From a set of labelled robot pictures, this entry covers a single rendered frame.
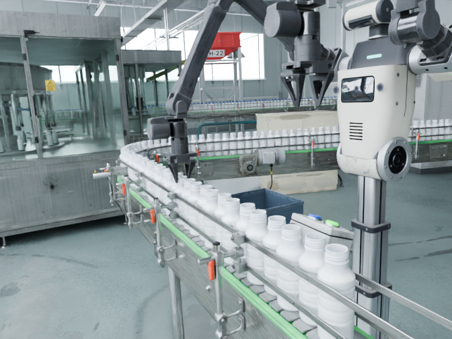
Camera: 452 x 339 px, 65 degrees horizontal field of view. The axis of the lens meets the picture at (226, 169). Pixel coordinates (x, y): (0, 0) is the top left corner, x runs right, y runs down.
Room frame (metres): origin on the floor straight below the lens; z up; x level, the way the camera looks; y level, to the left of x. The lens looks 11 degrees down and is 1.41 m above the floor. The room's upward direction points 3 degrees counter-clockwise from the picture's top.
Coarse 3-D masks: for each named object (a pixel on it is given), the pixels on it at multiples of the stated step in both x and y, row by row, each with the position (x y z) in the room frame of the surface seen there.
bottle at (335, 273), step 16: (336, 256) 0.53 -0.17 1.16; (320, 272) 0.55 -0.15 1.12; (336, 272) 0.53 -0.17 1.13; (352, 272) 0.54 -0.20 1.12; (336, 288) 0.52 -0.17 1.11; (352, 288) 0.53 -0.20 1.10; (320, 304) 0.54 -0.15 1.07; (336, 304) 0.52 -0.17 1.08; (336, 320) 0.52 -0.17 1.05; (352, 320) 0.53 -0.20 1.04; (320, 336) 0.54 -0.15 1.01; (352, 336) 0.53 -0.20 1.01
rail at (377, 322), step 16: (144, 176) 1.51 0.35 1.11; (192, 208) 1.02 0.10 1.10; (192, 224) 1.04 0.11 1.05; (224, 224) 0.84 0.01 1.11; (208, 240) 0.93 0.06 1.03; (272, 256) 0.65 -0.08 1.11; (256, 272) 0.71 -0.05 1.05; (304, 272) 0.57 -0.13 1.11; (272, 288) 0.66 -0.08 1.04; (320, 288) 0.53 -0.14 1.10; (384, 288) 0.51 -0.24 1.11; (352, 304) 0.47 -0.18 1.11; (416, 304) 0.46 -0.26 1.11; (320, 320) 0.53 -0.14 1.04; (368, 320) 0.53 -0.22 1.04; (384, 320) 0.43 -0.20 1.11; (432, 320) 0.44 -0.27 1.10; (448, 320) 0.42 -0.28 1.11; (336, 336) 0.50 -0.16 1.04; (400, 336) 0.40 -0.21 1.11
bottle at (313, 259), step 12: (312, 240) 0.59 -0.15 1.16; (324, 240) 0.59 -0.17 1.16; (312, 252) 0.59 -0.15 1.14; (300, 264) 0.60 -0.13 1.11; (312, 264) 0.58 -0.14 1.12; (300, 276) 0.60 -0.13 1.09; (300, 288) 0.60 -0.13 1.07; (312, 288) 0.58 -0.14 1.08; (300, 300) 0.60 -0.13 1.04; (312, 300) 0.58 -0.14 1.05; (300, 312) 0.60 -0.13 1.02; (312, 312) 0.58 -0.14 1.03; (312, 324) 0.58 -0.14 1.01
